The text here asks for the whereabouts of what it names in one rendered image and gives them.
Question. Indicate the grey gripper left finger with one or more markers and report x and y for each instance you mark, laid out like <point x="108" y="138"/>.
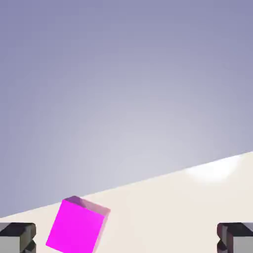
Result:
<point x="17" y="237"/>

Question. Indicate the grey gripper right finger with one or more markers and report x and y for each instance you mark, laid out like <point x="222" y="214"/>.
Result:
<point x="235" y="237"/>

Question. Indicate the small magenta cube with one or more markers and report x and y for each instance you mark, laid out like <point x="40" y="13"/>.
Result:
<point x="76" y="229"/>

